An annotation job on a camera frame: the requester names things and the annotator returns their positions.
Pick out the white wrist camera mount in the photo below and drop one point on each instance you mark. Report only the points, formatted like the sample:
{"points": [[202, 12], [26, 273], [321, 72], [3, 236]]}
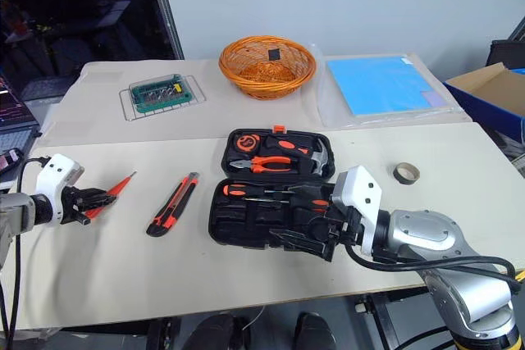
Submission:
{"points": [[359, 190], [53, 174]]}

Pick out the grey tape roll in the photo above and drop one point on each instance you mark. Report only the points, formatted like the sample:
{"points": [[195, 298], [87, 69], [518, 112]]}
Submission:
{"points": [[406, 174]]}

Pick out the blue paper pack in plastic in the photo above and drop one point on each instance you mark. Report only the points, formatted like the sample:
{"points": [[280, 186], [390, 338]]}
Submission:
{"points": [[381, 83]]}

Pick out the small black square tag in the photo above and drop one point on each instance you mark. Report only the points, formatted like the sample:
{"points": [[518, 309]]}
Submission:
{"points": [[275, 55]]}

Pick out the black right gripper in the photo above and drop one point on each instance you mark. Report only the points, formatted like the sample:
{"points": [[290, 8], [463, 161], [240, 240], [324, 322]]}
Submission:
{"points": [[334, 229]]}

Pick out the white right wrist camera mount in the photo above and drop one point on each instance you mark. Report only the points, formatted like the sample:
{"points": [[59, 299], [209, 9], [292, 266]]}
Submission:
{"points": [[359, 190]]}

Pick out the orange wicker basket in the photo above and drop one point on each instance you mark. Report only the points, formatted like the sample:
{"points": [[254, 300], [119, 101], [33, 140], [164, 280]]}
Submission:
{"points": [[246, 75]]}

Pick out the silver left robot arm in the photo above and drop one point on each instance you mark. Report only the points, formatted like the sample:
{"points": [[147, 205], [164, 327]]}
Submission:
{"points": [[14, 210]]}

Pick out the open laptop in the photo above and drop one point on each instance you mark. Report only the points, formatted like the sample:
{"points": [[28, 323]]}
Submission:
{"points": [[12, 120]]}

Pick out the black plastic tool case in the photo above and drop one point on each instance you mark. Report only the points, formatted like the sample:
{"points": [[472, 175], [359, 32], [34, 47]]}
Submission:
{"points": [[246, 223]]}

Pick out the black chair back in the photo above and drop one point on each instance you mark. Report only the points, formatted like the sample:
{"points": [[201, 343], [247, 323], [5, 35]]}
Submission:
{"points": [[506, 53]]}

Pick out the dark slanted metal frame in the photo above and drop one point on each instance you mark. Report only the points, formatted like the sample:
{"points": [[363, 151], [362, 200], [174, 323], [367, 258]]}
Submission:
{"points": [[519, 30]]}

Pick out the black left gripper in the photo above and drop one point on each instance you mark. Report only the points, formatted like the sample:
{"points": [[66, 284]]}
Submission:
{"points": [[74, 202]]}

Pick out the orange test pen screwdriver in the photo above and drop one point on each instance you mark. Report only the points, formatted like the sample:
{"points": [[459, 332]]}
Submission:
{"points": [[119, 187]]}

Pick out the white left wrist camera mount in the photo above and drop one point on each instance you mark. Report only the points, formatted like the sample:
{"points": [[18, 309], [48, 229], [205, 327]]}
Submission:
{"points": [[53, 174]]}

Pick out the yellow tape strip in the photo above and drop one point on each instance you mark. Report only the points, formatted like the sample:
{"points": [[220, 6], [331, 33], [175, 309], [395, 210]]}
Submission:
{"points": [[521, 275]]}

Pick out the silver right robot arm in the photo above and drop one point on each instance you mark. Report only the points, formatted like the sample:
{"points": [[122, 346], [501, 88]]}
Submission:
{"points": [[455, 272]]}

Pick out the green screwdriver bit box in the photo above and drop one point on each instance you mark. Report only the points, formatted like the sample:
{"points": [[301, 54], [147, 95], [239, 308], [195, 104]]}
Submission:
{"points": [[160, 94]]}

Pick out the blue cardboard box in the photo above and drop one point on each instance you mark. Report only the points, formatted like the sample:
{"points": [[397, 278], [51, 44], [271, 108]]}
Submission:
{"points": [[492, 96]]}

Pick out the dark rounded shape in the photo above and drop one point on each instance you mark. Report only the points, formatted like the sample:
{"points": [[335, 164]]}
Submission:
{"points": [[313, 331], [221, 331]]}

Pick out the black orange thin screwdriver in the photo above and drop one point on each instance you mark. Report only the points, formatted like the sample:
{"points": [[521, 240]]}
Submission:
{"points": [[316, 203]]}

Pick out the aluminium frame post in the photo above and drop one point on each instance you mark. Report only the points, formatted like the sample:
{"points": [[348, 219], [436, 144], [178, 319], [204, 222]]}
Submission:
{"points": [[166, 10]]}

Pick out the small dark handheld device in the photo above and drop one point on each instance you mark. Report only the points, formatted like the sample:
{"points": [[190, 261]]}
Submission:
{"points": [[8, 159]]}

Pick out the orange black utility knife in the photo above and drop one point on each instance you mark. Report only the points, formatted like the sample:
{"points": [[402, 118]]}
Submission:
{"points": [[174, 204]]}

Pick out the black orange tape measure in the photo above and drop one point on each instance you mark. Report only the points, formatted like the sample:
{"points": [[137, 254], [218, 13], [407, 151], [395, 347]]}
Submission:
{"points": [[247, 143]]}

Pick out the orange black long screwdriver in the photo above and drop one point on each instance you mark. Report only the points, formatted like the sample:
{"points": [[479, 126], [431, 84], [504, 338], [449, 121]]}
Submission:
{"points": [[238, 190]]}

